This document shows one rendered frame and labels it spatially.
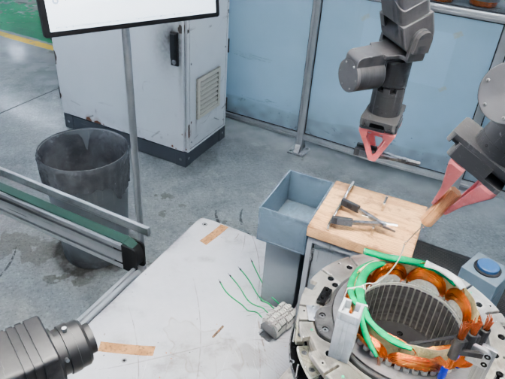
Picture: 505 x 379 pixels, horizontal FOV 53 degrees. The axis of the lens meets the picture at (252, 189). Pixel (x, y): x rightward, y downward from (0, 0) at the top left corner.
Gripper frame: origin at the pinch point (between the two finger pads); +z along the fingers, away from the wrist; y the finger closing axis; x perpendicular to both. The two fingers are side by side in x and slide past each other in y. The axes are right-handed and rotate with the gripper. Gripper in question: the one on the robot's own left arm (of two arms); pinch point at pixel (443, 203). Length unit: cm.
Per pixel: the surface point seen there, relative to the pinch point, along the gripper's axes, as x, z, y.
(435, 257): 171, 114, 27
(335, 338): -10.6, 19.6, 2.0
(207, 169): 162, 170, -103
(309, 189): 33, 36, -21
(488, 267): 30.6, 19.8, 15.8
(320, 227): 18.1, 30.2, -11.7
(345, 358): -10.0, 21.7, 4.8
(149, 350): -5, 67, -20
